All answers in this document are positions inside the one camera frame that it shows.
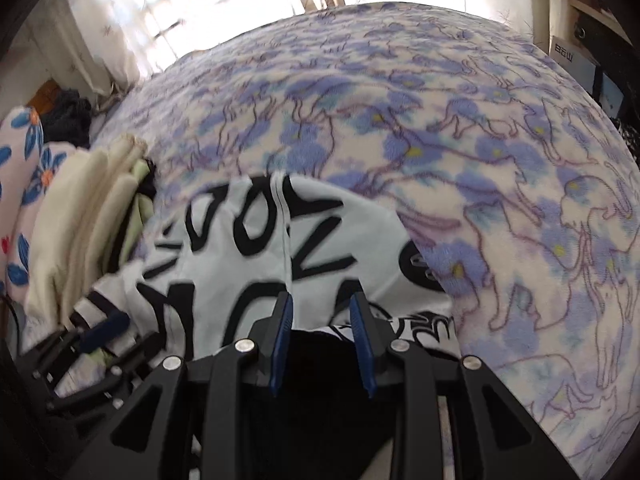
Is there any black bag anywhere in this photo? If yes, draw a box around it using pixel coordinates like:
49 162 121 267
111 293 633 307
575 10 632 67

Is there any folded pale green garment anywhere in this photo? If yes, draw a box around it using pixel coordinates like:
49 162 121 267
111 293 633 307
117 159 156 261

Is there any white leaf print curtain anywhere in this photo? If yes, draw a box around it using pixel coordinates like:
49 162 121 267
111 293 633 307
50 0 351 93

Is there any wooden bed headboard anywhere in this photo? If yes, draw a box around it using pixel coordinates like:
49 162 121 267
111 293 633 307
27 79 63 111

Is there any black patterned cloth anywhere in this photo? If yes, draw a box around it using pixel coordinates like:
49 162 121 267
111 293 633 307
612 115 640 161

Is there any folded cream garment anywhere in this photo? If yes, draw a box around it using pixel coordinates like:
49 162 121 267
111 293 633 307
25 132 151 326

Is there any rolled blue floral quilt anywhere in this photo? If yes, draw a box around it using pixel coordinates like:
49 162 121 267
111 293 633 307
0 105 76 301

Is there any black and white printed jacket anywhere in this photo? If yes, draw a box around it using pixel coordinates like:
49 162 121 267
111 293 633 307
65 172 458 361

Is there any folded black garment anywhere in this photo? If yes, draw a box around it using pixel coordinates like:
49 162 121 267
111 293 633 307
139 159 159 199

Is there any purple cat print blanket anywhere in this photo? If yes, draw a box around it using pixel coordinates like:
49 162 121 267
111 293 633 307
90 2 640 480

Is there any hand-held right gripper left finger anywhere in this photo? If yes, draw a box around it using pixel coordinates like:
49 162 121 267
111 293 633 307
75 292 296 480

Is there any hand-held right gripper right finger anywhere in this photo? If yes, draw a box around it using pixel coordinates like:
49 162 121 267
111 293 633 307
349 291 581 480

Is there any dark clothes pile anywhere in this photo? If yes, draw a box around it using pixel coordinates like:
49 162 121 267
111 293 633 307
42 89 93 148

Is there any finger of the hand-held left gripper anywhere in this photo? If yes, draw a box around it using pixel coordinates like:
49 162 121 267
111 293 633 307
45 335 168 412
20 310 133 363

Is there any white cardboard box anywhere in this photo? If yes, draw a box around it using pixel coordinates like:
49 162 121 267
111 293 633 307
550 34 601 79

